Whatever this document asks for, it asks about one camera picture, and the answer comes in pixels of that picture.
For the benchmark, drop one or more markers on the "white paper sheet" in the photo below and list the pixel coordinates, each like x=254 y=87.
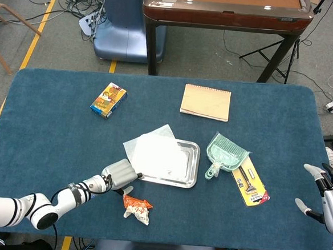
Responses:
x=153 y=150

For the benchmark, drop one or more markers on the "brown spiral notebook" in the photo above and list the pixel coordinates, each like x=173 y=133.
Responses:
x=205 y=102

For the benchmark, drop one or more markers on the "crumpled orange snack wrapper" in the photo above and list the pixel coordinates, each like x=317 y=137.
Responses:
x=136 y=208

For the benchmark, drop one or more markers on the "blue machine base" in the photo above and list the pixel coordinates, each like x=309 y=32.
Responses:
x=124 y=27

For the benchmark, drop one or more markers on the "green plastic dustpan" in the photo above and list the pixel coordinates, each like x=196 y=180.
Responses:
x=224 y=154

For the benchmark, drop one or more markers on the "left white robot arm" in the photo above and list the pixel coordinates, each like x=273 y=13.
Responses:
x=0 y=210

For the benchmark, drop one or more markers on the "silver metal tray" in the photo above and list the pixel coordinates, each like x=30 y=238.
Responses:
x=192 y=167

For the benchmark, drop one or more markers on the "brown mahjong table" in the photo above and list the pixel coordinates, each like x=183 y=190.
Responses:
x=219 y=17

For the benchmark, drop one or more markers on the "blue felt table cover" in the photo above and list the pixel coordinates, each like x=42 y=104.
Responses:
x=55 y=123

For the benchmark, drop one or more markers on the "colourful printed carton box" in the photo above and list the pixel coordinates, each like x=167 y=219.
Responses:
x=108 y=100

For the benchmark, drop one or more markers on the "razor in yellow package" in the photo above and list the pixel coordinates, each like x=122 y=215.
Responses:
x=250 y=188

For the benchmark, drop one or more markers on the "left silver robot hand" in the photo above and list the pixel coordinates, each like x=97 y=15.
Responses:
x=120 y=174

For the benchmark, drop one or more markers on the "wooden chair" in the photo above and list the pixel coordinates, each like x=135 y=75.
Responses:
x=9 y=8

